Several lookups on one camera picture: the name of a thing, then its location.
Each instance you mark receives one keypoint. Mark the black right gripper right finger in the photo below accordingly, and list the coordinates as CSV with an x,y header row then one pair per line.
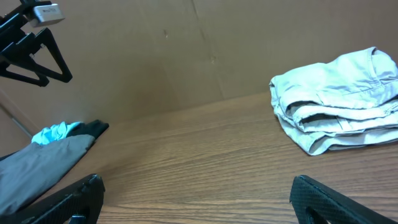
x,y
315,203

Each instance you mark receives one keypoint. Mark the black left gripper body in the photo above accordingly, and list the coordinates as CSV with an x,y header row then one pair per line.
x,y
11,23

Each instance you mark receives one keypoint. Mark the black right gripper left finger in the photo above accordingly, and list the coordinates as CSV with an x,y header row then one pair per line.
x,y
80,202

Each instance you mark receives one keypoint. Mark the beige khaki shorts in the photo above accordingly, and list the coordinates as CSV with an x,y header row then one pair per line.
x,y
349,102

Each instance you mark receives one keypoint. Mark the light blue garment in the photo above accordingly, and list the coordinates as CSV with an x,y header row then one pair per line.
x,y
53,133

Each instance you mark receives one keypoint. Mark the grey shorts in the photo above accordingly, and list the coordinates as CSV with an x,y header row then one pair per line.
x,y
30,172

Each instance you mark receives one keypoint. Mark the black garment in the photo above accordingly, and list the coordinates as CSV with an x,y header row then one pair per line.
x,y
90,127

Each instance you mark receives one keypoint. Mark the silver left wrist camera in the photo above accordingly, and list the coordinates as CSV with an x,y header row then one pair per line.
x,y
46,15

